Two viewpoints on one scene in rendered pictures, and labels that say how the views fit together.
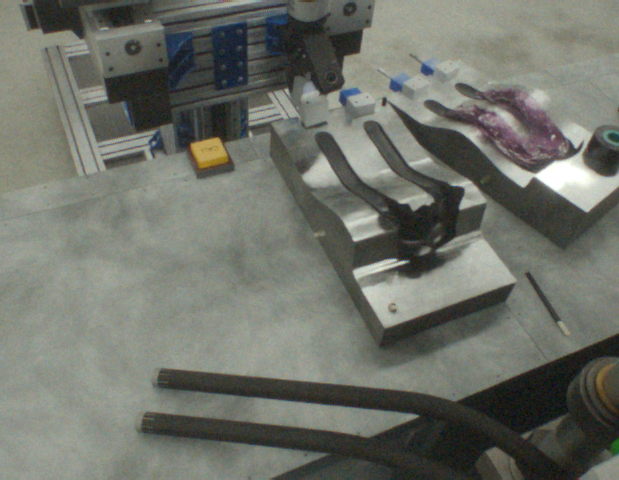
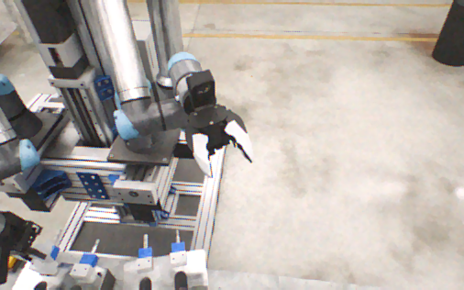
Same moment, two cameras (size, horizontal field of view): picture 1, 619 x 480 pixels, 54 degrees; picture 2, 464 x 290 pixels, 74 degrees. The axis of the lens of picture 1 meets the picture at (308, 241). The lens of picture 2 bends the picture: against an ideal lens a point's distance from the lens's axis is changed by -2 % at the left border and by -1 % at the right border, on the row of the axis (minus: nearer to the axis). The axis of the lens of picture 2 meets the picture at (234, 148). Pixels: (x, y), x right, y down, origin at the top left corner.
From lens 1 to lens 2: 1.20 m
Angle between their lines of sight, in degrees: 23
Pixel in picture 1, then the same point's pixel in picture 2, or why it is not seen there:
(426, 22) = (356, 149)
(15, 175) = not seen: hidden behind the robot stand
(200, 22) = (68, 168)
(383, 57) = (312, 164)
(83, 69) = not seen: hidden behind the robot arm
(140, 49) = (4, 184)
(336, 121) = (60, 276)
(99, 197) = not seen: outside the picture
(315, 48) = not seen: outside the picture
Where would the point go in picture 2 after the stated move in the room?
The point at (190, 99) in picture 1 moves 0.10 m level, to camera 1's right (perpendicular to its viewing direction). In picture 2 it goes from (77, 197) to (92, 208)
